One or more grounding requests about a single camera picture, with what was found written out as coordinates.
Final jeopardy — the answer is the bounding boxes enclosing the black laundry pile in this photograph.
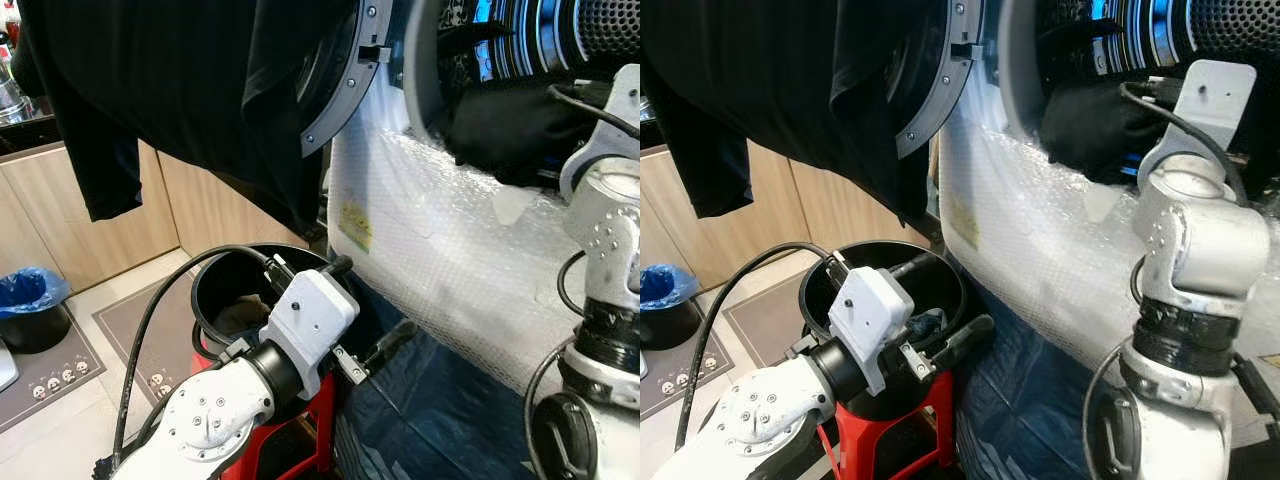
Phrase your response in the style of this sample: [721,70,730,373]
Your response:
[443,78,613,189]
[1038,78,1179,189]

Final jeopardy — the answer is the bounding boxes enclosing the bubble-wrapped white washing machine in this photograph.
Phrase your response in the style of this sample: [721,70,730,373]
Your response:
[933,0,1280,456]
[324,0,641,399]

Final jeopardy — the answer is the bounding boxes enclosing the black plastic bucket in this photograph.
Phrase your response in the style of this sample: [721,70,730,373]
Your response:
[797,239,971,423]
[188,242,383,401]

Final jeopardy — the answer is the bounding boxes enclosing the yellow washer sticker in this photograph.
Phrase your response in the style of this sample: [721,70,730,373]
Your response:
[339,199,374,253]
[944,194,977,251]

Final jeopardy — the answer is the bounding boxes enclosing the red plastic stool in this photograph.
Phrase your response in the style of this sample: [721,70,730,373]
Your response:
[193,352,338,480]
[814,368,958,480]

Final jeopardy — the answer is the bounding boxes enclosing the blue denim cloth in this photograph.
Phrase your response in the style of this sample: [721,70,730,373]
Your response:
[333,278,563,480]
[948,283,1113,480]

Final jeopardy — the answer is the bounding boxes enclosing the grey floor mat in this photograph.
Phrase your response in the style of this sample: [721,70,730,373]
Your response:
[721,274,833,368]
[92,274,223,378]

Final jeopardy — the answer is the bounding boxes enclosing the grey round washer door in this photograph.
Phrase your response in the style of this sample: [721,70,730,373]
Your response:
[893,0,988,161]
[295,0,397,161]

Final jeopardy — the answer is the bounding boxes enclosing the white tape patch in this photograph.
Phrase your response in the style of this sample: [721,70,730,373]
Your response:
[1084,182,1123,225]
[494,184,538,228]

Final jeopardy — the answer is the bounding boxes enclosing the black hanging garment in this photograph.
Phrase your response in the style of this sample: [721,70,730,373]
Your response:
[640,0,963,233]
[12,0,363,238]

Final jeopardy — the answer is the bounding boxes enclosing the light wooden cabinet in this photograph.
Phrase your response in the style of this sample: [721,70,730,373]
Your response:
[640,140,929,293]
[0,140,313,293]

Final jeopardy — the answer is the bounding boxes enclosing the black bin with blue bag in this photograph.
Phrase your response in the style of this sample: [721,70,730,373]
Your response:
[640,262,693,353]
[0,266,74,355]

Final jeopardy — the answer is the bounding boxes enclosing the stainless steel urn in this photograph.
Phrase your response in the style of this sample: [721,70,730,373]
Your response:
[0,68,27,127]

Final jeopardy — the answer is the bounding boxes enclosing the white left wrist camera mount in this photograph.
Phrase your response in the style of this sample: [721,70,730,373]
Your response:
[827,264,917,397]
[259,267,360,402]

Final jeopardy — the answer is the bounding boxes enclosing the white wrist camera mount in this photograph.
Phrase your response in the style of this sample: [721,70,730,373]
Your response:
[598,62,641,163]
[827,264,917,397]
[1163,58,1259,193]
[259,267,360,402]

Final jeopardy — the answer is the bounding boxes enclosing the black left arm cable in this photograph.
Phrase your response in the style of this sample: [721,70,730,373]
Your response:
[110,244,273,473]
[674,241,833,453]

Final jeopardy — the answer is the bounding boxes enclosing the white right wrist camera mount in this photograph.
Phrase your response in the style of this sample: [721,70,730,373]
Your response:
[598,62,641,163]
[1163,58,1259,193]

